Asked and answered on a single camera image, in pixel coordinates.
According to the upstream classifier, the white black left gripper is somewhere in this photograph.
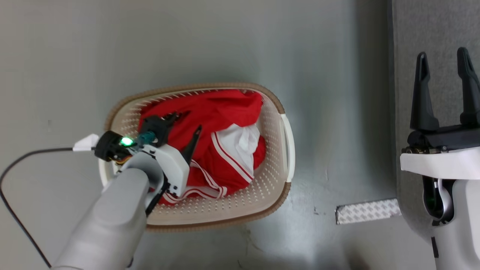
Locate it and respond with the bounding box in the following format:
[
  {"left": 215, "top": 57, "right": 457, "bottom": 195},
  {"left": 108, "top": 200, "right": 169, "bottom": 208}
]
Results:
[{"left": 139, "top": 112, "right": 203, "bottom": 197}]

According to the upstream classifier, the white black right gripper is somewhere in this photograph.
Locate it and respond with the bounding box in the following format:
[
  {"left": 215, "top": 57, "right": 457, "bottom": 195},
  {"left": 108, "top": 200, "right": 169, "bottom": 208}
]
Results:
[{"left": 400, "top": 47, "right": 480, "bottom": 181}]

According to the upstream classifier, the red white clothing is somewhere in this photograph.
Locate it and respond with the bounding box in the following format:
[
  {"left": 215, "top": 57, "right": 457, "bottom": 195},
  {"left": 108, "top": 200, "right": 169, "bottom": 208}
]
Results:
[{"left": 138, "top": 89, "right": 267, "bottom": 205}]

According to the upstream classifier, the cream perforated laundry basket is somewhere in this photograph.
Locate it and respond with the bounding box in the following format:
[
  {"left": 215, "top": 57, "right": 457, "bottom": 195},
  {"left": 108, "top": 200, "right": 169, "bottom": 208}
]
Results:
[{"left": 98, "top": 82, "right": 296, "bottom": 232}]

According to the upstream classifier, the grey fabric sofa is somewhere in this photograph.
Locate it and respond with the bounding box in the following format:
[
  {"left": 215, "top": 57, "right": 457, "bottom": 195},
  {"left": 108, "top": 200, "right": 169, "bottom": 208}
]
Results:
[{"left": 386, "top": 0, "right": 480, "bottom": 248}]

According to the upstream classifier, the grey patterned floor tape strip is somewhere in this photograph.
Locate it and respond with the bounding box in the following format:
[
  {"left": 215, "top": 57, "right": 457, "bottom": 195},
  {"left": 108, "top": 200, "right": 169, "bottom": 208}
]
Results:
[{"left": 336, "top": 198, "right": 402, "bottom": 225}]

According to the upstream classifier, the white paper cable tag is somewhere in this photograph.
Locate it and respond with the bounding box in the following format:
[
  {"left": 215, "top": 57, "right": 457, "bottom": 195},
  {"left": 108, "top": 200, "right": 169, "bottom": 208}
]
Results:
[{"left": 73, "top": 134, "right": 100, "bottom": 152}]

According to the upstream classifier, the thin black cable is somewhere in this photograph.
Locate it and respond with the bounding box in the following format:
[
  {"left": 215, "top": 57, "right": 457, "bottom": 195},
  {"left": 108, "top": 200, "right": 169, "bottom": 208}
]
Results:
[{"left": 0, "top": 147, "right": 94, "bottom": 267}]

